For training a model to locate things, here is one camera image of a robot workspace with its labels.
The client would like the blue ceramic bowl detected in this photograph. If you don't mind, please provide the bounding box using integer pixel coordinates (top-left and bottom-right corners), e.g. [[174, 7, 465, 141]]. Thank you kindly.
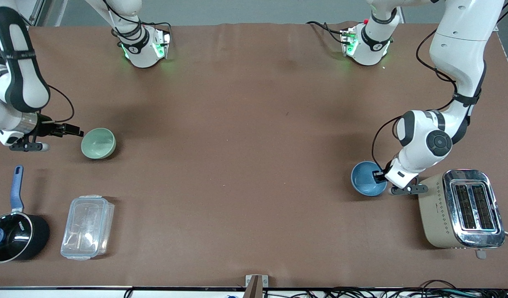
[[351, 161, 388, 197]]

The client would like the green ceramic bowl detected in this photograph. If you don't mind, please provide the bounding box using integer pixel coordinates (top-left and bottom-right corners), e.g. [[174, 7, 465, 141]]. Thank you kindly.
[[81, 127, 117, 160]]

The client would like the beige and chrome toaster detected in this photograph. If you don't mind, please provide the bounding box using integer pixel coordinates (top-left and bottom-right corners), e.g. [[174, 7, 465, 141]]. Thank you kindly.
[[417, 168, 506, 260]]

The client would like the clear plastic food container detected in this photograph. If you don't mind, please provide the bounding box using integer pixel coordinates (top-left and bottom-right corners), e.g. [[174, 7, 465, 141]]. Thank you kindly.
[[60, 195, 115, 261]]

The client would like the brown wooden bar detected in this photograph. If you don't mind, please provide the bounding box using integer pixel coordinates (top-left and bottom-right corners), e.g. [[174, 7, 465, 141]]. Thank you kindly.
[[243, 275, 263, 298]]

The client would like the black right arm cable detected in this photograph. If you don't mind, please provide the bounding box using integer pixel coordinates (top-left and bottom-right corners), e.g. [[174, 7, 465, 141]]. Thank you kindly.
[[47, 84, 75, 124]]

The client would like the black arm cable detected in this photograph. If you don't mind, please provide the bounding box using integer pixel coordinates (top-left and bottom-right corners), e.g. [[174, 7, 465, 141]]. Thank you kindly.
[[371, 29, 459, 171], [47, 84, 75, 124]]

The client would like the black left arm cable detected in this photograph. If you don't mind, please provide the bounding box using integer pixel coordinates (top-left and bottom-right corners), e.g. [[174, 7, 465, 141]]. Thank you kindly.
[[371, 29, 459, 171]]

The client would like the aluminium frame profile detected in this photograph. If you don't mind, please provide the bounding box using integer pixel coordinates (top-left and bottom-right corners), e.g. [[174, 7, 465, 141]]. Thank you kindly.
[[29, 0, 67, 26]]

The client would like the black saucepan with blue handle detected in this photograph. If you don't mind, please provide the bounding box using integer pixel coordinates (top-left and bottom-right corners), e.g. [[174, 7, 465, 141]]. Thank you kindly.
[[0, 165, 51, 264]]

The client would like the black floor cable tangle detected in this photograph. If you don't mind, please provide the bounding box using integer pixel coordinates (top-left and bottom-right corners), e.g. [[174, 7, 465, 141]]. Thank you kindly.
[[264, 280, 508, 298]]

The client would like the black base power cable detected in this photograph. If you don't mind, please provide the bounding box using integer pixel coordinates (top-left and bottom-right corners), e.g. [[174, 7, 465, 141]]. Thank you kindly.
[[306, 20, 346, 44]]

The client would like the metal table edge bracket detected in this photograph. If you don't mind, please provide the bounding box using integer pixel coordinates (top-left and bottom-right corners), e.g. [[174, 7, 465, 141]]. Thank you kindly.
[[245, 274, 269, 288]]

